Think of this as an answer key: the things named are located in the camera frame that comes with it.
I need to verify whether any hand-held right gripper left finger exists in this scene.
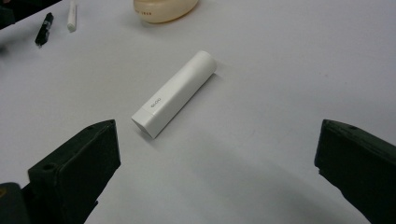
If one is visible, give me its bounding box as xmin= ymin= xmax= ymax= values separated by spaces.
xmin=21 ymin=119 xmax=121 ymax=224

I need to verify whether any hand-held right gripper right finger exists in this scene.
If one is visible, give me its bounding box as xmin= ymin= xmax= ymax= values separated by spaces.
xmin=314 ymin=119 xmax=396 ymax=224

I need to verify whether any black pen with clip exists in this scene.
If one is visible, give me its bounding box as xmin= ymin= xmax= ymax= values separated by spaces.
xmin=35 ymin=12 xmax=55 ymax=49

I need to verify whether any white pen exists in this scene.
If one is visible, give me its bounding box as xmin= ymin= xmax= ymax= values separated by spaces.
xmin=66 ymin=0 xmax=78 ymax=33

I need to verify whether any white oblong tube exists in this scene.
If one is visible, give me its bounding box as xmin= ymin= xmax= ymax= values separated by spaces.
xmin=131 ymin=50 xmax=218 ymax=140

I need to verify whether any cream ringed holder orange beak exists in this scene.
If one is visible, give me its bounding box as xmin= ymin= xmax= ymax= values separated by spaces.
xmin=133 ymin=0 xmax=200 ymax=24

